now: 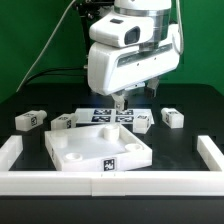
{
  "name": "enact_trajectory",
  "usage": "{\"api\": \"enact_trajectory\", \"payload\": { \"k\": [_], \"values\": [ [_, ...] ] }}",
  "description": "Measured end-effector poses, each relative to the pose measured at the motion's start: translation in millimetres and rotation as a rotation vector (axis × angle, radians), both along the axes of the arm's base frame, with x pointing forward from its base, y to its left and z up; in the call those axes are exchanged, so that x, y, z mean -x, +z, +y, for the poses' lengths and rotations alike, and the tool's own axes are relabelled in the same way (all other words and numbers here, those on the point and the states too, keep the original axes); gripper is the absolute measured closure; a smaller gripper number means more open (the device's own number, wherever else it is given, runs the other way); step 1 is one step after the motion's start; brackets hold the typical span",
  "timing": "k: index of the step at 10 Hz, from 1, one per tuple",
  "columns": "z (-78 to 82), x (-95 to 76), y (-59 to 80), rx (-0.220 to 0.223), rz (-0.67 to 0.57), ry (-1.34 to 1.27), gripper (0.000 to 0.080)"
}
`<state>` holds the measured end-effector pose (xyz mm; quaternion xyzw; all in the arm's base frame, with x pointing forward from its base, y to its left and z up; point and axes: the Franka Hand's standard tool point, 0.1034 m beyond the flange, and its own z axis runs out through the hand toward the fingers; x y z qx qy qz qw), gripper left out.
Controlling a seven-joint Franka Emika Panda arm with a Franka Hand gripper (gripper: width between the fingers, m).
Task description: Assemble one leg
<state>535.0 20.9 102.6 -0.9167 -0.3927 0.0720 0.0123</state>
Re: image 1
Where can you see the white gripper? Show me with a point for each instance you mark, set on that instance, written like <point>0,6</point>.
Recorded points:
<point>111,69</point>

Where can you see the white U-shaped fence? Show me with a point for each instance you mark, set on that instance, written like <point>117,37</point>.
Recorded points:
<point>43,183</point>

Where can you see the black stand pole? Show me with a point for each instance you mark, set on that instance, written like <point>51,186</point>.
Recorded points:
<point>89,12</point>

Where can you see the white square table top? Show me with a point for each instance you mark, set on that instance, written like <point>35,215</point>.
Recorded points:
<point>97,148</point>

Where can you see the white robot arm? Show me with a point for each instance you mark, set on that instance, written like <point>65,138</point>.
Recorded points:
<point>158,11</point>

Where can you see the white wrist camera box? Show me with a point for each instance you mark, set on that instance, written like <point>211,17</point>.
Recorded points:
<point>122,31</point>

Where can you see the white sheet with markers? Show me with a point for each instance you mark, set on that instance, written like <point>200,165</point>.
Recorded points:
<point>102,115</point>

